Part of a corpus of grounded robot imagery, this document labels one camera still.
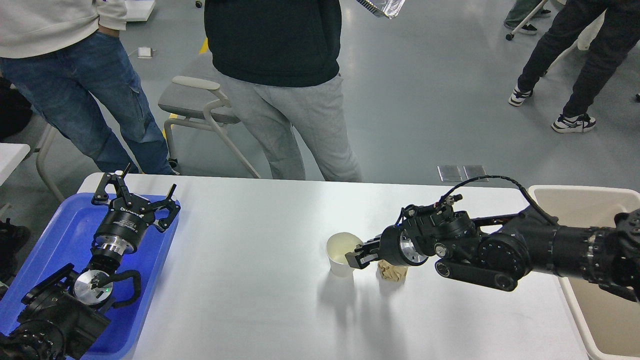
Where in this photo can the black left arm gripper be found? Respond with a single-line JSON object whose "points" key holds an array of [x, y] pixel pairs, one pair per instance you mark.
{"points": [[123, 224]]}

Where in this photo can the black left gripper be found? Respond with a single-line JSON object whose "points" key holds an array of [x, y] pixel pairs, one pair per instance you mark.
{"points": [[397, 249]]}

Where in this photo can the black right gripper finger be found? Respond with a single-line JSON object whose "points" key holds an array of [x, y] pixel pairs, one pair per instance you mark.
{"points": [[360, 259], [370, 246]]}

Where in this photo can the white paper cup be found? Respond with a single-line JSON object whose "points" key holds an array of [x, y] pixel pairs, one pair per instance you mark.
{"points": [[337, 246]]}

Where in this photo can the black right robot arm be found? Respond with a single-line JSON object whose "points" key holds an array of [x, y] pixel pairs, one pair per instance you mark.
{"points": [[497, 251]]}

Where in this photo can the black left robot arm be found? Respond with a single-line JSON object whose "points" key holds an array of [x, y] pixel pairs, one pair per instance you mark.
{"points": [[242, 273]]}

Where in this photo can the crumpled brown paper ball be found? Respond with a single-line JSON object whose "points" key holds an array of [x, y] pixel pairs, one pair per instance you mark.
{"points": [[390, 272]]}

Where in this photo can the left metal floor plate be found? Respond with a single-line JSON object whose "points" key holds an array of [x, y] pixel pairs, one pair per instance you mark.
{"points": [[449, 173]]}

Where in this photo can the metal floor plate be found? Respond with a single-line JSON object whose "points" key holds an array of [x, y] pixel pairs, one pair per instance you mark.
{"points": [[449, 173], [475, 171]]}

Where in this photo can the right metal floor plate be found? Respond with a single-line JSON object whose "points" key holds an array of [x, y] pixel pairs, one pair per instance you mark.
{"points": [[475, 171]]}

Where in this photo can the grey office chair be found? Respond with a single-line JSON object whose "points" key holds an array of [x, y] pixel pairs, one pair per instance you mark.
{"points": [[195, 100]]}

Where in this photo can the white side table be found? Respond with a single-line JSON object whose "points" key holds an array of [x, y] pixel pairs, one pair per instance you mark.
{"points": [[36, 138]]}

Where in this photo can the small white floor adapter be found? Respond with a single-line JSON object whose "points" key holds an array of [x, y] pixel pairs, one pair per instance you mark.
{"points": [[144, 52]]}

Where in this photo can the person in blue jeans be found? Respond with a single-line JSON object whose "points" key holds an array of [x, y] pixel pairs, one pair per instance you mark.
{"points": [[66, 58]]}

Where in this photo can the white box on floor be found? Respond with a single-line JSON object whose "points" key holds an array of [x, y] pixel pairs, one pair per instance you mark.
{"points": [[139, 10]]}

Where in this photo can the person in black sweater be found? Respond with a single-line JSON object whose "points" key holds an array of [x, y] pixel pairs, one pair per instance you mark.
{"points": [[277, 61]]}

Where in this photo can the beige plastic bin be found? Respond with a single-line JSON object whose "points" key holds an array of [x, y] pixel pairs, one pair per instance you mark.
{"points": [[608, 325]]}

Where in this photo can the clear plastic bag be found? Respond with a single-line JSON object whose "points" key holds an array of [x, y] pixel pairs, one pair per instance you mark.
{"points": [[383, 8]]}

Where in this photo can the white chair leg with caster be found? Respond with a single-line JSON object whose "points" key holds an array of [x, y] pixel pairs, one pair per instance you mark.
{"points": [[538, 12]]}

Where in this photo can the person's foot far background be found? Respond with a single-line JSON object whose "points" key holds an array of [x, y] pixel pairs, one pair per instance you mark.
{"points": [[518, 13]]}

